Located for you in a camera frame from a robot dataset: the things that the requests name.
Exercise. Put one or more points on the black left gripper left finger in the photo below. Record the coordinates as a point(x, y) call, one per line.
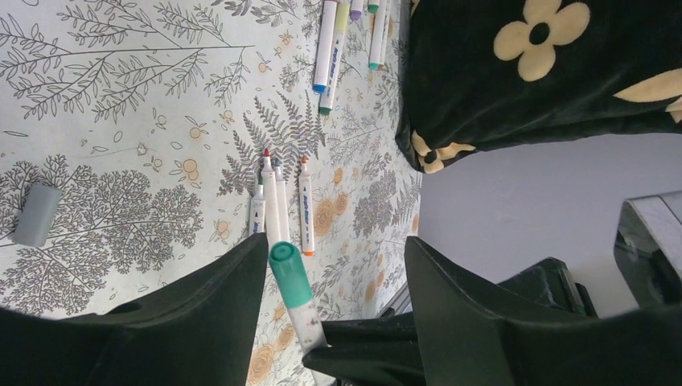
point(198, 330)

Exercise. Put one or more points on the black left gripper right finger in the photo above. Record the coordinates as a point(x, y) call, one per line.
point(473, 332)

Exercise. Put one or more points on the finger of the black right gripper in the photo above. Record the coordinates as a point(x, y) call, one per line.
point(378, 351)

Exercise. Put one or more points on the teal cap white marker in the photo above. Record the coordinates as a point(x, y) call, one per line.
point(289, 272)

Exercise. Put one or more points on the orange cap green-end marker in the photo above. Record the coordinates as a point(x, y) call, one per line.
point(257, 208)

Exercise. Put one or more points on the green cap red-end marker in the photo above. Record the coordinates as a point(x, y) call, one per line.
point(268, 175)

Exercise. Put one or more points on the grey marker cap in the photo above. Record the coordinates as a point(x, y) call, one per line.
point(37, 216)

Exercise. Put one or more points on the brown cap blue-end marker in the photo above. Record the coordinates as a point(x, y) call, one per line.
point(323, 54)

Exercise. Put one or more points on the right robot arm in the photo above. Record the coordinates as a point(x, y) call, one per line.
point(589, 248)

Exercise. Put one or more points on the floral table mat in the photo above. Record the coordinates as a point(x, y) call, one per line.
point(152, 118)

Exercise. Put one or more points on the black floral plush pillow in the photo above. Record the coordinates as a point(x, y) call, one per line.
point(488, 75)

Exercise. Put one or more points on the dark green cap marker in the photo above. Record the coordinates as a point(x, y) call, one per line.
point(373, 6)

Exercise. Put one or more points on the light blue cap marker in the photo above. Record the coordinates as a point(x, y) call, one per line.
point(357, 9)

